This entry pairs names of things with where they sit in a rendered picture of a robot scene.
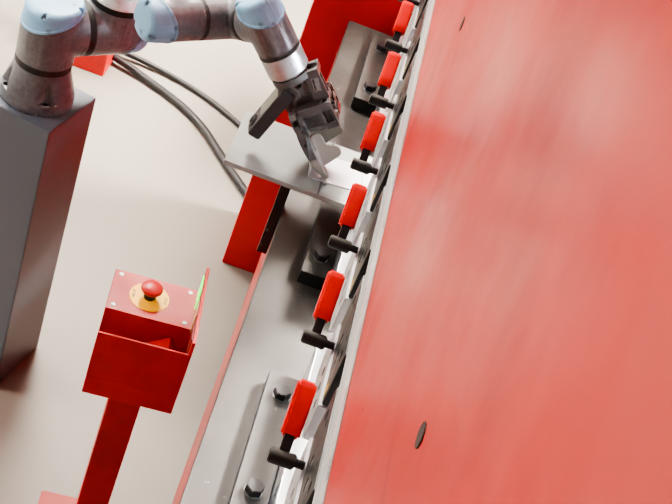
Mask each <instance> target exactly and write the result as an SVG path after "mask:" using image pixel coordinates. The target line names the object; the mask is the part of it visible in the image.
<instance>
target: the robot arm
mask: <svg viewBox="0 0 672 504"><path fill-rule="evenodd" d="M223 39H235V40H239V41H243V42H248V43H252V44H253V46H254V48H255V50H256V52H257V55H258V56H259V59H260V61H261V63H262V65H263V67H264V69H265V71H266V73H267V75H268V77H269V79H270V80H272V82H273V85H274V87H275V90H274V91H273V92H272V93H271V94H270V96H269V97H268V98H267V99H266V100H265V102H264V103H263V104H262V105H261V106H260V107H259V109H258V110H257V111H256V112H255V113H254V115H252V117H251V118H250V119H249V125H248V134H249V135H250V136H252V137H254V138H255V139H260V138H261V136H262V135H263V134H264V133H265V132H266V131H267V130H268V128H269V127H270V126H271V125H272V124H273V122H274V121H275V120H276V119H277V118H278V117H279V115H280V114H281V113H282V112H283V111H284V110H286V111H287V112H288V117H289V121H290V123H291V126H292V128H293V130H294V132H295V134H296V136H297V139H298V141H299V144H300V146H301V148H302V150H303V152H304V154H305V156H306V157H307V159H308V161H309V162H310V163H311V165H312V166H313V168H314V169H315V170H316V172H317V173H319V174H320V175H321V176H322V177H323V178H325V179H327V178H328V174H327V172H326V169H325V167H324V166H325V165H327V164H328V163H330V162H331V161H333V160H335V159H336V158H338V157H339V156H340V155H341V149H340V148H339V146H337V145H330V144H327V142H328V141H330V140H332V139H333V138H335V137H336V136H338V135H340V134H341V133H342V127H341V126H340V124H339V114H340V109H341V103H340V101H339V99H338V96H337V94H336V92H335V90H334V88H333V85H332V83H331V81H330V82H327V83H326V81H325V79H324V77H323V75H322V73H321V70H320V67H321V65H320V62H319V60H318V59H315V60H312V61H309V62H308V58H307V56H306V54H305V52H304V50H303V47H302V45H301V43H300V41H299V39H298V37H297V35H296V32H295V30H294V28H293V26H292V24H291V22H290V19H289V17H288V15H287V13H286V9H285V6H284V4H283V2H282V1H281V0H25V3H24V7H23V10H22V12H21V15H20V27H19V32H18V38H17V43H16V49H15V55H14V58H13V60H12V61H11V63H10V64H9V66H8V68H7V69H6V71H5V72H4V74H3V76H2V78H1V82H0V95H1V97H2V98H3V100H4V101H5V102H6V103H7V104H8V105H10V106H11V107H12V108H14V109H16V110H18V111H20V112H22V113H25V114H28V115H32V116H38V117H54V116H59V115H62V114H64V113H66V112H68V111H69V110H70V109H71V108H72V106H73V102H74V98H75V89H74V83H73V76H72V66H73V62H74V58H75V57H81V56H97V55H113V54H117V55H125V54H129V53H135V52H138V51H140V50H142V49H143V48H144V47H145V46H146V45H147V44H148V42H149V43H165V44H169V43H173V42H185V41H206V40H223Z"/></svg>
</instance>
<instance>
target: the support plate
mask: <svg viewBox="0 0 672 504"><path fill-rule="evenodd" d="M252 115H254V113H252V112H249V111H246V113H245V115H244V117H243V120H242V122H241V124H240V126H239V128H238V131H237V133H236V135H235V137H234V140H233V142H232V144H231V146H230V149H229V151H228V153H227V155H226V157H225V160H224V163H223V164H225V165H227V166H230V167H233V168H236V169H238V170H241V171H244V172H246V173H249V174H252V175H254V176H257V177H260V178H262V179H265V180H268V181H270V182H273V183H276V184H278V185H281V186H284V187H286V188H289V189H292V190H294V191H297V192H300V193H302V194H305V195H308V196H311V197H313V198H316V199H319V200H321V201H324V202H327V203H329V204H332V205H335V206H337V207H340V208H343V209H344V206H345V203H346V200H347V197H348V194H349V192H350V190H348V189H345V188H341V187H338V186H334V185H331V184H328V183H324V182H323V183H322V184H325V185H326V186H324V185H322V186H321V189H320V192H319V195H317V191H318V188H319V185H320V182H321V181H317V180H314V179H310V178H308V167H309V161H308V159H307V157H306V156H305V154H304V152H303V150H302V148H301V146H300V144H299V141H298V139H297V136H296V134H295V132H294V130H293V128H292V127H289V126H286V125H284V124H281V123H278V122H276V121H274V122H273V124H272V125H271V126H270V127H269V128H268V130H267V131H266V132H265V133H264V134H263V135H262V136H261V138H260V139H255V138H254V137H252V136H250V135H249V134H248V125H249V119H250V118H251V117H252ZM334 145H337V144H334ZM337 146H339V145H337ZM339 148H340V149H341V155H340V156H339V157H338V158H336V159H340V160H343V161H346V162H350V163H351V162H352V159H353V158H354V157H355V158H358V159H359V158H360V155H361V153H358V152H355V151H353V150H350V149H347V148H345V147H342V146H339Z"/></svg>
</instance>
